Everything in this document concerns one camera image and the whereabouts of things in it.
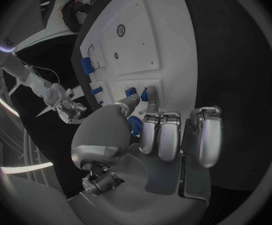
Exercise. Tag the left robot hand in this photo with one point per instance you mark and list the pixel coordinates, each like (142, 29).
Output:
(131, 172)

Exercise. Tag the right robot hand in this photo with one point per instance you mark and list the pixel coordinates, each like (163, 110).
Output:
(70, 111)

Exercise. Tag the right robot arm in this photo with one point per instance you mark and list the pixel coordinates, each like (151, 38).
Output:
(38, 82)

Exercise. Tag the white task board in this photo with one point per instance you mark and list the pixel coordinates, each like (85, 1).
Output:
(168, 41)

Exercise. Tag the small blue peg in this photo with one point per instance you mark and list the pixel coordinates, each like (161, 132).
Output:
(100, 102)

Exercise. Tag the blue gear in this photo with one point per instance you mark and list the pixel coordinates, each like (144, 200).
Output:
(134, 126)

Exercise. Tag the blue block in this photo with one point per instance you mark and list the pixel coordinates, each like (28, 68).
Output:
(87, 66)

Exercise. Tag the small white cylinder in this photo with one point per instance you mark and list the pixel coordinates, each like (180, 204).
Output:
(142, 111)

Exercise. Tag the blue square plug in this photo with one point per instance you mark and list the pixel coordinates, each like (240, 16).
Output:
(130, 92)

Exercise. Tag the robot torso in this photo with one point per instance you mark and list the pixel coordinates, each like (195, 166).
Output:
(6, 42)

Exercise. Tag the person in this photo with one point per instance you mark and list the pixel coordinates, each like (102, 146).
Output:
(73, 13)

